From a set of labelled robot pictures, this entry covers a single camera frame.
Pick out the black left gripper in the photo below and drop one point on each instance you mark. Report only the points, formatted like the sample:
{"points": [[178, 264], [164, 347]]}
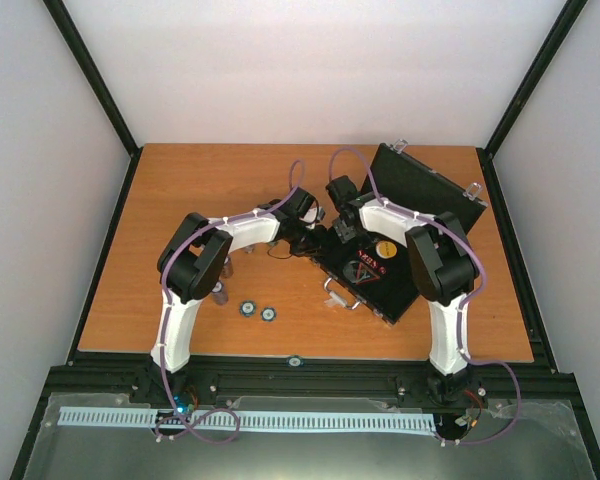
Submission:
{"points": [[314, 250]]}

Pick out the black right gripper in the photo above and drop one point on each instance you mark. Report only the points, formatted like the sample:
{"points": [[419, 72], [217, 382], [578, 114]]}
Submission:
{"points": [[344, 234]]}

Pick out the white dealer button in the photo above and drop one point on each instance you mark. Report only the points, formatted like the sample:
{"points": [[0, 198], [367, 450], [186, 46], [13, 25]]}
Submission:
{"points": [[386, 249]]}

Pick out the triangular all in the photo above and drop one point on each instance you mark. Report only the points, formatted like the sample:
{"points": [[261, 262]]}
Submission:
{"points": [[358, 273]]}

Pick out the black poker set case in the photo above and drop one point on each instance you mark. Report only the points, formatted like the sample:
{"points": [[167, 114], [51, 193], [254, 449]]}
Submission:
{"points": [[387, 261]]}

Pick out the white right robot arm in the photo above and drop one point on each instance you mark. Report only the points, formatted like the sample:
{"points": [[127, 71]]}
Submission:
{"points": [[443, 266]]}

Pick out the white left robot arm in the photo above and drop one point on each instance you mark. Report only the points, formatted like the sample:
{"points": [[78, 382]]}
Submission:
{"points": [[191, 263]]}

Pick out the flat blue chip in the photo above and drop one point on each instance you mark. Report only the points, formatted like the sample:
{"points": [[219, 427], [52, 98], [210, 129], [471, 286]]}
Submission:
{"points": [[247, 308], [268, 314]]}

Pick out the black aluminium frame rail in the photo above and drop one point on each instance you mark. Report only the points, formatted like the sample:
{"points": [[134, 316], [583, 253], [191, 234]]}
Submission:
{"points": [[210, 383]]}

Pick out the white perforated cable strip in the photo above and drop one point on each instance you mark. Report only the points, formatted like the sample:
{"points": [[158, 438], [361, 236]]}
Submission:
{"points": [[251, 421]]}

